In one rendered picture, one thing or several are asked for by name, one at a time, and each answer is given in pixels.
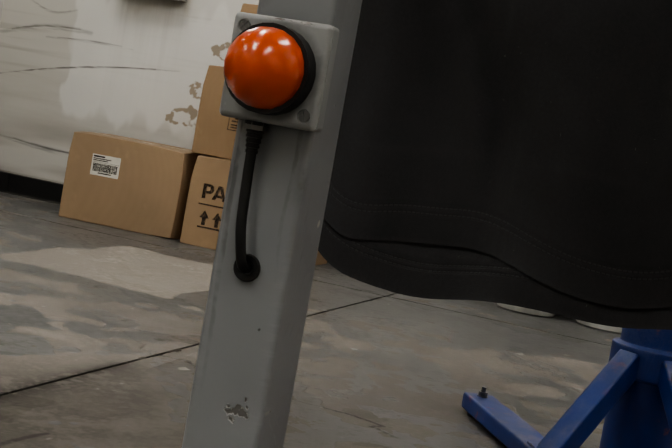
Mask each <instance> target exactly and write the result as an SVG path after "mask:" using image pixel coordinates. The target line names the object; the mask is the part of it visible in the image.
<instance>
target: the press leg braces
mask: <svg viewBox="0 0 672 448"><path fill-rule="evenodd" d="M639 360H640V357H639V355H638V354H636V353H632V352H629V351H626V350H622V349H620V350H619V351H618V352H617V353H616V354H615V356H614V357H613V358H612V359H611V360H610V361H609V363H607V365H606V366H605V367H604V368H603V369H602V370H601V372H600V373H599V374H598V375H597V376H596V377H595V379H594V380H593V381H592V382H591V383H590V384H589V386H588V387H587V388H586V389H585V390H584V391H583V392H582V394H581V395H580V396H579V397H578V398H577V399H576V401H575V402H574V403H573V404H572V405H571V406H570V408H569V409H568V410H567V411H566V412H565V413H564V415H563V416H562V417H561V418H560V419H559V420H558V421H557V423H556V424H555V425H554V426H553V427H552V428H551V430H550V431H549V432H548V433H547V434H546V435H545V437H544V438H543V439H542V440H541V441H540V442H532V441H527V444H528V445H530V446H531V447H532V448H580V446H581V445H582V444H583V443H584V442H585V440H586V439H587V438H588V437H589V436H590V434H591V433H592V432H593V431H594V429H595V428H596V427H597V426H598V425H599V423H600V422H601V421H602V420H603V419H604V417H605V416H606V415H607V414H608V413H609V411H610V410H611V409H612V408H613V407H614V405H615V404H616V403H617V402H618V401H619V399H620V398H621V397H622V396H623V395H624V393H625V392H626V391H627V390H628V389H629V387H630V386H631V385H632V384H633V383H634V381H635V380H636V376H637V370H638V365H639ZM658 387H659V391H660V395H661V398H662V402H663V406H664V410H665V414H666V418H667V421H668V425H669V429H670V433H671V437H672V361H663V363H662V364H661V371H660V377H659V383H658Z"/></svg>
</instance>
